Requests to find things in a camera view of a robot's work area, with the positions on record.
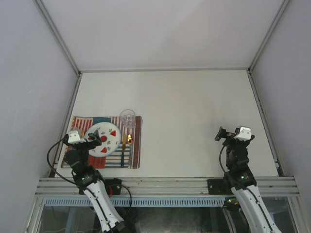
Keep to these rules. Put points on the white watermelon pattern plate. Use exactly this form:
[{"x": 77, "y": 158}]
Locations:
[{"x": 110, "y": 137}]

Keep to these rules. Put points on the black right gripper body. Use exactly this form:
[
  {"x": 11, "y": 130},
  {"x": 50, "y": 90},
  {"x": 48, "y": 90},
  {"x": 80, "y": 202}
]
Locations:
[{"x": 230, "y": 141}]

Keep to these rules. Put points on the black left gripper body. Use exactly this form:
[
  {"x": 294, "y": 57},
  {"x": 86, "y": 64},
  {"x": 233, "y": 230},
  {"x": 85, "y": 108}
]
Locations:
[{"x": 82, "y": 148}]

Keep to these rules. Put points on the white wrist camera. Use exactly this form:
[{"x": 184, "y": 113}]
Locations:
[
  {"x": 243, "y": 133},
  {"x": 75, "y": 137}
]

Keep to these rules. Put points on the aluminium front rail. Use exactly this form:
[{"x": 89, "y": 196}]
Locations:
[{"x": 164, "y": 187}]

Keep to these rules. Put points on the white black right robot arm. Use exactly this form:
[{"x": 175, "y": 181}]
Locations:
[{"x": 238, "y": 177}]

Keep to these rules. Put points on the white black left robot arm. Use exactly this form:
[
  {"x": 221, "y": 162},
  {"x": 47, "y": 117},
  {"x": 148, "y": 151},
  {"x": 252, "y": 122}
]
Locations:
[{"x": 89, "y": 180}]

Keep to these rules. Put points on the striped patchwork placemat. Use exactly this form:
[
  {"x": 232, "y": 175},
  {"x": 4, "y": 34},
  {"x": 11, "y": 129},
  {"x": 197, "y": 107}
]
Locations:
[{"x": 113, "y": 160}]

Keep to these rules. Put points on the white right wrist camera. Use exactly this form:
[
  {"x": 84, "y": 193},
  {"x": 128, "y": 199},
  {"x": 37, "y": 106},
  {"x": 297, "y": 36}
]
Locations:
[{"x": 243, "y": 133}]

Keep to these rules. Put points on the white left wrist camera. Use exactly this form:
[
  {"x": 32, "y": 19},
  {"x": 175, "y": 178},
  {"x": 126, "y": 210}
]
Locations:
[{"x": 75, "y": 137}]

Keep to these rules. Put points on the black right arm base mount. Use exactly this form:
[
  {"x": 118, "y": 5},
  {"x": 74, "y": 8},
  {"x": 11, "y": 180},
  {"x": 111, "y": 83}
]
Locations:
[{"x": 218, "y": 187}]

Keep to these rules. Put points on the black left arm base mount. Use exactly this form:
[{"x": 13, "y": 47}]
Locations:
[{"x": 113, "y": 186}]

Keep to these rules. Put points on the clear drinking glass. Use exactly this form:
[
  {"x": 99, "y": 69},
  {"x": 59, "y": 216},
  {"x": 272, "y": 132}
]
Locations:
[{"x": 128, "y": 118}]

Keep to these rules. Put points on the pink handled spoon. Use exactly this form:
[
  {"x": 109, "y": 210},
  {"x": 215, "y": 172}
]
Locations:
[{"x": 131, "y": 143}]

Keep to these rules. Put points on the gold knife green handle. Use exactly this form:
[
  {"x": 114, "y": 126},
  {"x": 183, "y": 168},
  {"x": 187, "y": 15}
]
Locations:
[{"x": 124, "y": 139}]

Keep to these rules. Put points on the grey slotted cable duct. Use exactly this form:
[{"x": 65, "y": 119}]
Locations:
[{"x": 140, "y": 202}]

